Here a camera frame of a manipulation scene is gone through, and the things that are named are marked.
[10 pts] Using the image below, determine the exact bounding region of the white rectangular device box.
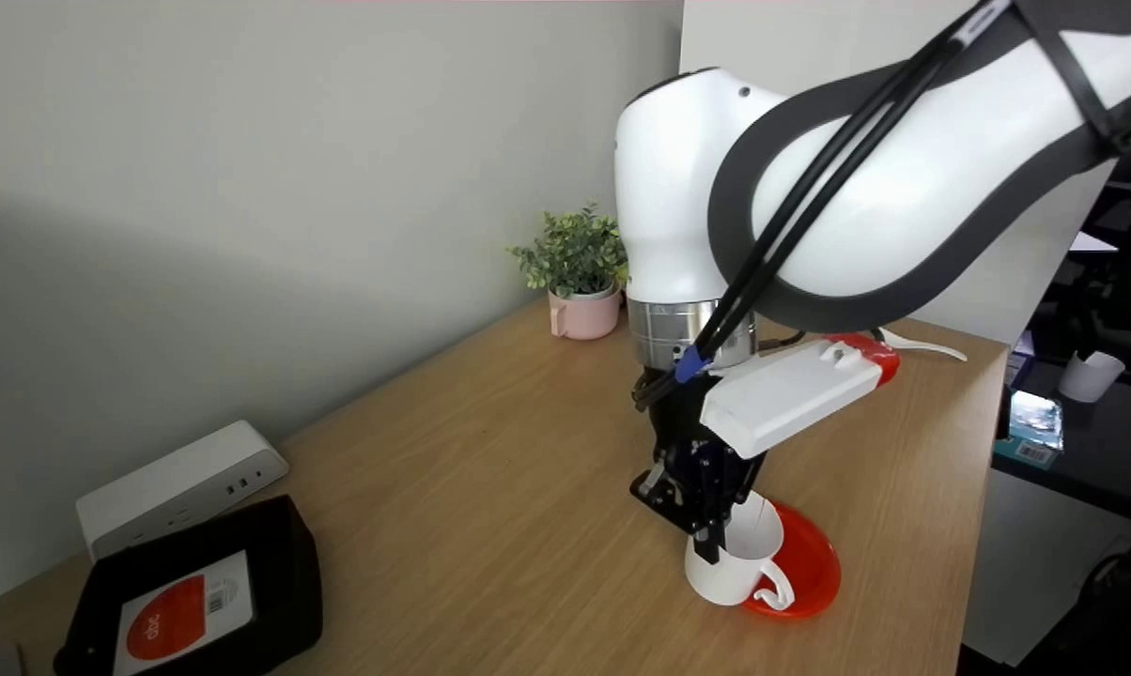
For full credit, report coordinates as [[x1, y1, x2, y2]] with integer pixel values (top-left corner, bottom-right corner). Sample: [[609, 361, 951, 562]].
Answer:
[[71, 417, 292, 561]]

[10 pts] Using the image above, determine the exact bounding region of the white mug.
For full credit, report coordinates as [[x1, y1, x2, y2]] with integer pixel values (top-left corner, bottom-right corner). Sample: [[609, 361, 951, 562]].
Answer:
[[679, 488, 802, 616]]

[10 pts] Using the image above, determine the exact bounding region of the small white cup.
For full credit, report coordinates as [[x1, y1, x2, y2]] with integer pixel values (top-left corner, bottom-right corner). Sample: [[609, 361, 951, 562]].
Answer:
[[1061, 348, 1131, 407]]

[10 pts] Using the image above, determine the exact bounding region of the pink plant pot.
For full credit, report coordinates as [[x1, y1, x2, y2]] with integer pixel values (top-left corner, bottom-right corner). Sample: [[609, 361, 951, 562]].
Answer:
[[544, 284, 628, 342]]

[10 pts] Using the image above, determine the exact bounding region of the orange round plate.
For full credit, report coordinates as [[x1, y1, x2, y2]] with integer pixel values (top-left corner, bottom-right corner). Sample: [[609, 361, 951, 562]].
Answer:
[[745, 498, 844, 627]]

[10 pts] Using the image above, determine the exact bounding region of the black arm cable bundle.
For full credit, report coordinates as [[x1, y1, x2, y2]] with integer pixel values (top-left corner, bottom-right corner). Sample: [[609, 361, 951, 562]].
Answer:
[[671, 0, 1028, 388]]

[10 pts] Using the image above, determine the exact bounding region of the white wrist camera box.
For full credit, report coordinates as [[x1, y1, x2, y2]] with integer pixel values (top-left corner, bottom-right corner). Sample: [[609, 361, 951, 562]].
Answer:
[[695, 337, 886, 463]]

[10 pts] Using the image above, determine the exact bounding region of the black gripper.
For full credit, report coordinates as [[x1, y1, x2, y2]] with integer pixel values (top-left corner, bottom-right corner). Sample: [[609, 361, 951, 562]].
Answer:
[[628, 368, 765, 568]]

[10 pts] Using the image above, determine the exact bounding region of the black box with red label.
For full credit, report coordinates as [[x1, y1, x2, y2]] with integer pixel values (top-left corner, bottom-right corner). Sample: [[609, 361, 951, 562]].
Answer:
[[50, 493, 327, 676]]

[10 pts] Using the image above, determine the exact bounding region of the teal small box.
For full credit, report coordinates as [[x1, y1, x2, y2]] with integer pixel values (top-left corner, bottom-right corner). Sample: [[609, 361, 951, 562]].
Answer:
[[1007, 388, 1066, 457]]

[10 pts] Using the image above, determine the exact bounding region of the black side desk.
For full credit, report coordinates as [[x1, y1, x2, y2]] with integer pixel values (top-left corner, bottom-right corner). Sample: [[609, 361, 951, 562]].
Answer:
[[989, 368, 1131, 531]]

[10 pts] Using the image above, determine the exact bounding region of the small green potted plant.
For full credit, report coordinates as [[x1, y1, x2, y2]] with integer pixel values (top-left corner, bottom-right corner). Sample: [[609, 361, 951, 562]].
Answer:
[[509, 204, 631, 301]]

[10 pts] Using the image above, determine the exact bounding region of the white ceramic soup spoon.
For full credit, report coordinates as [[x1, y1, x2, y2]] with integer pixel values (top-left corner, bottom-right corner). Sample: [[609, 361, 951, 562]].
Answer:
[[870, 322, 971, 368]]

